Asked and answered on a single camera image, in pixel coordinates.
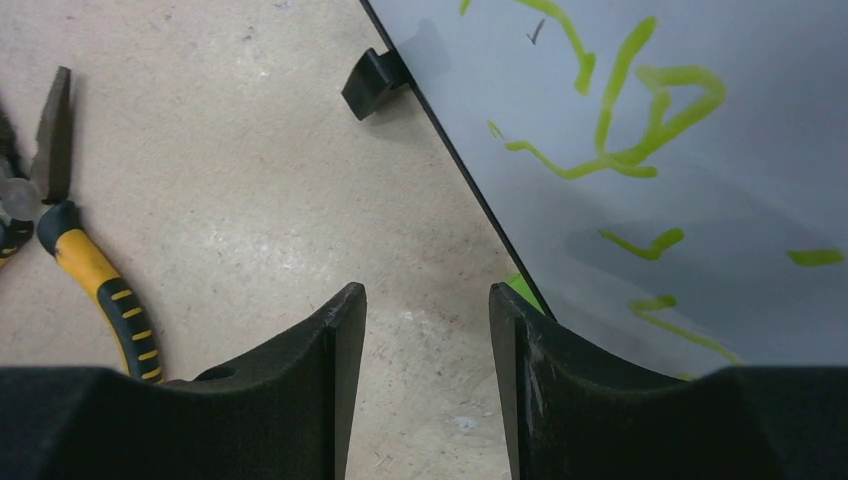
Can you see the black-framed whiteboard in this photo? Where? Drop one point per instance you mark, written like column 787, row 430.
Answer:
column 670, row 176

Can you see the yellow-handled pliers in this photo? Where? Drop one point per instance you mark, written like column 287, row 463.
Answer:
column 36, row 204

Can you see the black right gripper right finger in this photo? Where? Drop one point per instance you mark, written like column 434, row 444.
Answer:
column 572, row 410

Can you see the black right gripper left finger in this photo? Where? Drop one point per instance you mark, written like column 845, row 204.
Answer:
column 282, row 410

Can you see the green marker cap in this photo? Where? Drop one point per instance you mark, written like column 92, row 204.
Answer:
column 520, row 285

